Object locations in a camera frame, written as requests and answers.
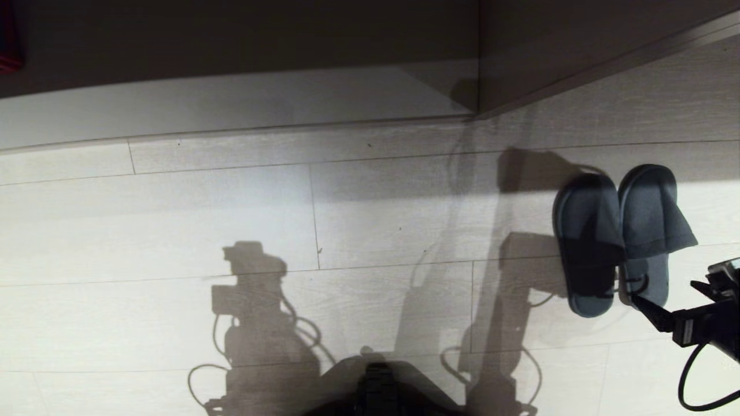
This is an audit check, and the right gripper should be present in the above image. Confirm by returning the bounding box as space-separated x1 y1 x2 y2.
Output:
632 294 740 363

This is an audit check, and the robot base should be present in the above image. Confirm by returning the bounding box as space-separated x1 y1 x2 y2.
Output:
301 354 469 416

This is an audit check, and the dark grey slipper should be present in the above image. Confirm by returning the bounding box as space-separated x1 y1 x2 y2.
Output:
552 172 628 319
617 164 699 310

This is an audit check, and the dark brown cabinet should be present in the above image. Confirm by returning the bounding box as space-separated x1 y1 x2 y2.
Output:
478 0 740 120

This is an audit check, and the black cable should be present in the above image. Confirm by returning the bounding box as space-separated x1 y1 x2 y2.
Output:
678 341 740 413

